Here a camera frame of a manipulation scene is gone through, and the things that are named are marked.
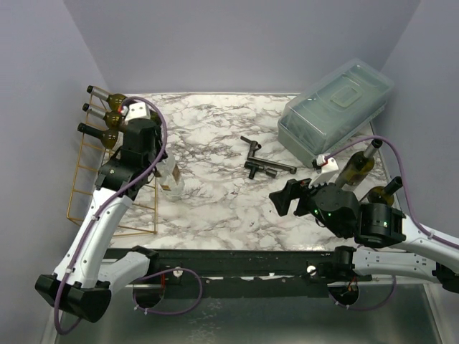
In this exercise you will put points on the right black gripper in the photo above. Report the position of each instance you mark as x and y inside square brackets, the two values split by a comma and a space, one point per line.
[299, 196]

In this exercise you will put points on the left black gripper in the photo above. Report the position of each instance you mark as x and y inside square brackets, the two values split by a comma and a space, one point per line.
[159, 139]

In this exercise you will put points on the green wine bottle white label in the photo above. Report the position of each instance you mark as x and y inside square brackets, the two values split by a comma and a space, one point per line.
[108, 137]

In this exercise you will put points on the green wine bottle brown label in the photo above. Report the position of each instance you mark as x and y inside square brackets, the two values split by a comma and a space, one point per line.
[112, 119]

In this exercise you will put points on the clear square glass bottle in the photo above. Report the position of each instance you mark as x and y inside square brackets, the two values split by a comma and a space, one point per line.
[169, 178]

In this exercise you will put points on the green wine bottle silver neck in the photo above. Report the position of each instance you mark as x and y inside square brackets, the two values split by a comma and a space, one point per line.
[114, 100]

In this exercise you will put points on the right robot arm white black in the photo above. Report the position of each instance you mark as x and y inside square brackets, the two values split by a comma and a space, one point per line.
[390, 243]

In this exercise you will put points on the green wine bottle near arm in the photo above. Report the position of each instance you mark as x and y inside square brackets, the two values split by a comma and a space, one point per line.
[384, 194]

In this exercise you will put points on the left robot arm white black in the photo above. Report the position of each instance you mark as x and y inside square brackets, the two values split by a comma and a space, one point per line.
[79, 284]

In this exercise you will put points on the dark metal lever corkscrew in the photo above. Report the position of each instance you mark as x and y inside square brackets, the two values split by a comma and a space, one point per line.
[253, 158]

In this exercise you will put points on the clear plastic storage box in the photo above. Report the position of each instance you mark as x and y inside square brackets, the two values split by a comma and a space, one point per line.
[332, 110]

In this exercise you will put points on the black T-handle corkscrew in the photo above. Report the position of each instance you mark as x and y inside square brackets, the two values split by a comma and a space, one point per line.
[257, 168]

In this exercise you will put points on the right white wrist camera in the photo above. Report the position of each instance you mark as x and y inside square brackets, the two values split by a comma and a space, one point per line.
[326, 168]

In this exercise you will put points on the gold wire wine rack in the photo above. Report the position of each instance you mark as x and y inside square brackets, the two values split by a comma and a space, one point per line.
[113, 180]

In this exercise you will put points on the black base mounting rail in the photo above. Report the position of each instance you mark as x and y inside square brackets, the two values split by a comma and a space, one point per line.
[234, 274]

